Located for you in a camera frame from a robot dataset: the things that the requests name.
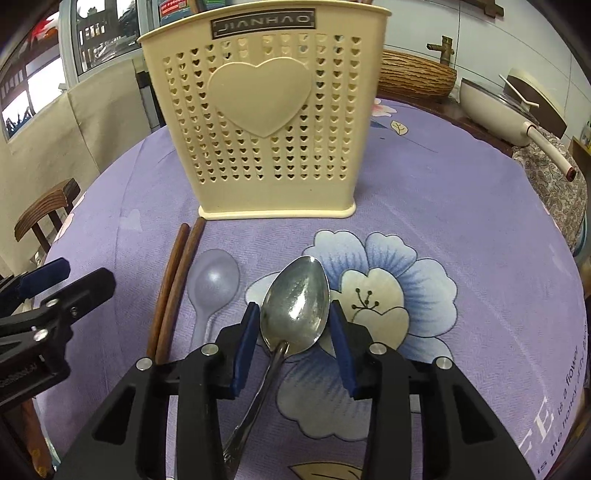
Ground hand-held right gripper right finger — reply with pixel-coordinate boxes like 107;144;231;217
328;300;529;480

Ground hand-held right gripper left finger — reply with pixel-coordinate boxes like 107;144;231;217
53;302;262;480

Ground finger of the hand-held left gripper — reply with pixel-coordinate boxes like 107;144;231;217
28;268;116;344
0;258;71;308

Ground metal spoon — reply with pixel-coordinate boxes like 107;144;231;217
222;256;331;480

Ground translucent plastic spoon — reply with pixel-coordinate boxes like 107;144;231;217
187;249;241;347

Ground brown wooden chopstick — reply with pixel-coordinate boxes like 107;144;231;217
147;223;191;361
155;217;207;364

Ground cream perforated utensil holder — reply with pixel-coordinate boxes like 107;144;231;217
137;2;387;220

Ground dark wooden chair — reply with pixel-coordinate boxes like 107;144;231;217
14;178;81;259

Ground purple floral tablecloth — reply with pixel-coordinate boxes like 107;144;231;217
34;99;589;480

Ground black water dispenser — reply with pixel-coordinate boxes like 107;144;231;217
136;69;167;134

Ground floral patterned cloth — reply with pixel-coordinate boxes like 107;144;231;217
512;129;589;252

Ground woven pattern wash basin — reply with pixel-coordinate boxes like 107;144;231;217
379;48;458;100

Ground white rice paddle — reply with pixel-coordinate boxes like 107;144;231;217
501;74;541;109

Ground brown white rice cooker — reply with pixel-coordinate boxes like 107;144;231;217
505;68;568;137

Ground bronze faucet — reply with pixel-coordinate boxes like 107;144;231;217
426;36;455;68

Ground aluminium frame window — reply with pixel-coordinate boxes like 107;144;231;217
0;0;144;139

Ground cream pot with handle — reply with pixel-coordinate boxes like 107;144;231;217
459;76;578;182

